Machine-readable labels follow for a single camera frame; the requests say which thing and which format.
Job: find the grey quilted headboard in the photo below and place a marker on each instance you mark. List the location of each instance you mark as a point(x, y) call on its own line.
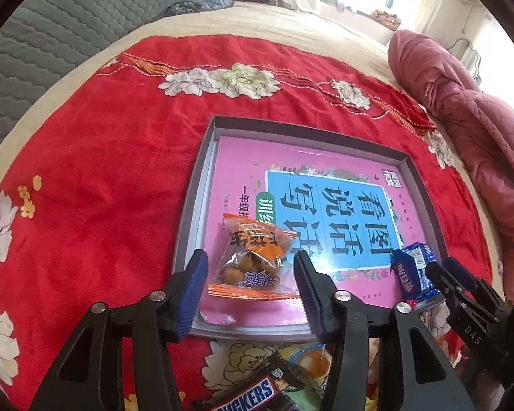
point(68, 30)

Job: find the pink and blue book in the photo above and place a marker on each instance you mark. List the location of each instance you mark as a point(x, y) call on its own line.
point(248, 167)

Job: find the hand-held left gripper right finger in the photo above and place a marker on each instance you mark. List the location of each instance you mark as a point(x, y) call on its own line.
point(310, 297)

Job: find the orange patterned cloth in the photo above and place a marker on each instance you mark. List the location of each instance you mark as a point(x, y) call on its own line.
point(385, 18)

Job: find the grey shallow cardboard box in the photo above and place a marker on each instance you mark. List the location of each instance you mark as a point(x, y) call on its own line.
point(188, 239)

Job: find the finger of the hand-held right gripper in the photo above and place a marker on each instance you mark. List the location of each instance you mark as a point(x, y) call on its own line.
point(464, 272)
point(443, 282)

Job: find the light blue jelly packet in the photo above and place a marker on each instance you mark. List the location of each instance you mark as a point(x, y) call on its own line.
point(315, 357)

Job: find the orange clear snack packet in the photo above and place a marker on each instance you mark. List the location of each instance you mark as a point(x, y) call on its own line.
point(250, 257)

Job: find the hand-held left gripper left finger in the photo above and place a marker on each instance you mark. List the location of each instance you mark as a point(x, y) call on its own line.
point(192, 293)

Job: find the brown chocolate bar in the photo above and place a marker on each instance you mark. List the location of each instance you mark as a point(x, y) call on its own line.
point(240, 396)

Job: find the red floral blanket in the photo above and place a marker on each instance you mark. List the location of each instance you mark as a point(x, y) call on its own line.
point(111, 158)

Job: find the blue snack packet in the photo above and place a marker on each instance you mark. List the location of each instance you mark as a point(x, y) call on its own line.
point(411, 269)

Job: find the pink quilted duvet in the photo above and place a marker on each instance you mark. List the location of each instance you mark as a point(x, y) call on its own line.
point(475, 128)

